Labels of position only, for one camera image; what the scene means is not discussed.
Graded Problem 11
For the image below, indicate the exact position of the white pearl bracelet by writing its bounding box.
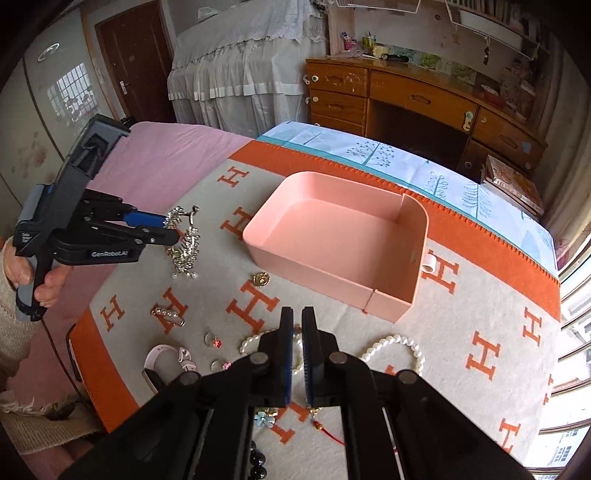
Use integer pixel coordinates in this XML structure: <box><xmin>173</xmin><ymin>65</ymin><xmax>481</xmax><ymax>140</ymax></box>
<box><xmin>238</xmin><ymin>324</ymin><xmax>305</xmax><ymax>375</ymax></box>
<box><xmin>358</xmin><ymin>333</ymin><xmax>426</xmax><ymax>377</ymax></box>

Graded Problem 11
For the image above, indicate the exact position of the red string bracelet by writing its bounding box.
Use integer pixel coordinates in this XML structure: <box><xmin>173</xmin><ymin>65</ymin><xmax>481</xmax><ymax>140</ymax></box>
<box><xmin>307</xmin><ymin>406</ymin><xmax>348</xmax><ymax>447</ymax></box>

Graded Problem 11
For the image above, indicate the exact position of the silver ring pink stone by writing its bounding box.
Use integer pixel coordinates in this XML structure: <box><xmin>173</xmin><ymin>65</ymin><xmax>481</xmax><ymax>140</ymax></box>
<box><xmin>211</xmin><ymin>359</ymin><xmax>231</xmax><ymax>373</ymax></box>

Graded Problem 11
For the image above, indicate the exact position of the silver ring red stone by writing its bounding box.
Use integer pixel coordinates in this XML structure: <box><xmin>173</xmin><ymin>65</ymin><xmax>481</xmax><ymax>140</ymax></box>
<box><xmin>204</xmin><ymin>331</ymin><xmax>222</xmax><ymax>349</ymax></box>

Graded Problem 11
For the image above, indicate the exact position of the silver pearl hair clip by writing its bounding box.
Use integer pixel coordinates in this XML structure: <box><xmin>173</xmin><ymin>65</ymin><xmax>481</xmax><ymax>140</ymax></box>
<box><xmin>150</xmin><ymin>306</ymin><xmax>185</xmax><ymax>327</ymax></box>

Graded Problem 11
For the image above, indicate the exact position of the black bead bracelet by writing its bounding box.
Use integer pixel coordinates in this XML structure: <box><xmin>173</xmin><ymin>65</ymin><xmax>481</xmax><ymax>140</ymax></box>
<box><xmin>247</xmin><ymin>440</ymin><xmax>270</xmax><ymax>480</ymax></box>

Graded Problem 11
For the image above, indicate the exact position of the pink plastic tray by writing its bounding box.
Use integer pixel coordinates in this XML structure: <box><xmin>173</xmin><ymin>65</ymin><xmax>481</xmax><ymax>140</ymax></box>
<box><xmin>242</xmin><ymin>171</ymin><xmax>429</xmax><ymax>323</ymax></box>

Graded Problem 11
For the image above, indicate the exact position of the pink smart watch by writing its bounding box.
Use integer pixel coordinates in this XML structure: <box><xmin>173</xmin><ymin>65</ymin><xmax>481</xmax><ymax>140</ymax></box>
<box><xmin>141</xmin><ymin>344</ymin><xmax>197</xmax><ymax>394</ymax></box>

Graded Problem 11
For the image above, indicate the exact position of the left beige knit sleeve forearm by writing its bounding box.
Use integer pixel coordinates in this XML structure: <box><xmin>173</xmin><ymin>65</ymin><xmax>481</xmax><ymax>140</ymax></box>
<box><xmin>1</xmin><ymin>241</ymin><xmax>101</xmax><ymax>455</ymax></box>

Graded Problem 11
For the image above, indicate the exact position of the left hand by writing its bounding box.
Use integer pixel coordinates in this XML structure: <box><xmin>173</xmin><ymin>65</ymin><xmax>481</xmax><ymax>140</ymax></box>
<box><xmin>2</xmin><ymin>237</ymin><xmax>73</xmax><ymax>309</ymax></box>

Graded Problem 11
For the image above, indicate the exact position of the pink bed sheet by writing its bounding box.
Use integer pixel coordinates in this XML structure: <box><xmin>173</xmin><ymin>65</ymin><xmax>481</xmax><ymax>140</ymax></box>
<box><xmin>19</xmin><ymin>122</ymin><xmax>249</xmax><ymax>479</ymax></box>

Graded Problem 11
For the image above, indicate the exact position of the gold round brooch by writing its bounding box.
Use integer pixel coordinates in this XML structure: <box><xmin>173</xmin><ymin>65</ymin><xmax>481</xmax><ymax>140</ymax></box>
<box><xmin>252</xmin><ymin>271</ymin><xmax>270</xmax><ymax>288</ymax></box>

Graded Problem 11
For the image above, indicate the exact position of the orange white H blanket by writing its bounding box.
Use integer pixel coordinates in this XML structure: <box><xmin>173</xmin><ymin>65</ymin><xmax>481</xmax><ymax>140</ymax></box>
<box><xmin>70</xmin><ymin>140</ymin><xmax>560</xmax><ymax>458</ymax></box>

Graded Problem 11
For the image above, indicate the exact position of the white wardrobe door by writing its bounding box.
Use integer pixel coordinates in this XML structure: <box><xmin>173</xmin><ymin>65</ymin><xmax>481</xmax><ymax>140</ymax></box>
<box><xmin>1</xmin><ymin>2</ymin><xmax>112</xmax><ymax>240</ymax></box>

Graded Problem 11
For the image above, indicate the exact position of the dark brown door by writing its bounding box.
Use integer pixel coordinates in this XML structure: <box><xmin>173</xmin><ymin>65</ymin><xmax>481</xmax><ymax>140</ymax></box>
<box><xmin>95</xmin><ymin>1</ymin><xmax>175</xmax><ymax>123</ymax></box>

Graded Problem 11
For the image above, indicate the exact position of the white lace covered piano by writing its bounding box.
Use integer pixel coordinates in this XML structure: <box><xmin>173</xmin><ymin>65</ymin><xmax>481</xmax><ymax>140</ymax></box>
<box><xmin>167</xmin><ymin>1</ymin><xmax>328</xmax><ymax>138</ymax></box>

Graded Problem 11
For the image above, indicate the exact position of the blue white tree-print cloth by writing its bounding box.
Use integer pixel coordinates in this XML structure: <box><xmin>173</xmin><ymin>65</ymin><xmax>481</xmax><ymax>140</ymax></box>
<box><xmin>258</xmin><ymin>121</ymin><xmax>558</xmax><ymax>278</ymax></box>

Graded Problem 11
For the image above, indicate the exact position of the window security grille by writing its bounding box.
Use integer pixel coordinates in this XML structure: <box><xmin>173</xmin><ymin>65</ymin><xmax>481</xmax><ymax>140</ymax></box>
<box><xmin>535</xmin><ymin>252</ymin><xmax>590</xmax><ymax>479</ymax></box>

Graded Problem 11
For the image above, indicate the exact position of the stack of books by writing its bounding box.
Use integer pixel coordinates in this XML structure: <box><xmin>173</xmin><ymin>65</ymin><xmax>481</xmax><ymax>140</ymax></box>
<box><xmin>482</xmin><ymin>155</ymin><xmax>544</xmax><ymax>220</ymax></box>

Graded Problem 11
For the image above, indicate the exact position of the wooden desk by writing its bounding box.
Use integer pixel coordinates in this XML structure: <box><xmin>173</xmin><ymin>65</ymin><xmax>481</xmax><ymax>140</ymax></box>
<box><xmin>305</xmin><ymin>58</ymin><xmax>547</xmax><ymax>180</ymax></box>

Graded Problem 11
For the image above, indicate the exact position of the beige curtain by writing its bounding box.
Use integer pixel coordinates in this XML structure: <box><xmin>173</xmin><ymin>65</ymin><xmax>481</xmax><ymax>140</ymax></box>
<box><xmin>534</xmin><ymin>40</ymin><xmax>590</xmax><ymax>266</ymax></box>

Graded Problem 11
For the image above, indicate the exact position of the wooden bookshelf with books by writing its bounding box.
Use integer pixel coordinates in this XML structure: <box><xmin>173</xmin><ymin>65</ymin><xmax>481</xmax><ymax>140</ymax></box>
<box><xmin>444</xmin><ymin>0</ymin><xmax>550</xmax><ymax>60</ymax></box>

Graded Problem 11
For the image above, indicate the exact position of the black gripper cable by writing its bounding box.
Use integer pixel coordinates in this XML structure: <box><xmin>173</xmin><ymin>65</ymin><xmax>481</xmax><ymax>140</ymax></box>
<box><xmin>40</xmin><ymin>317</ymin><xmax>89</xmax><ymax>398</ymax></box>

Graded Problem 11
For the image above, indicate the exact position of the white wire hanging basket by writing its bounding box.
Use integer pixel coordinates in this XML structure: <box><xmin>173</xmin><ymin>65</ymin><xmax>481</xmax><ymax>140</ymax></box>
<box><xmin>334</xmin><ymin>0</ymin><xmax>423</xmax><ymax>15</ymax></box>

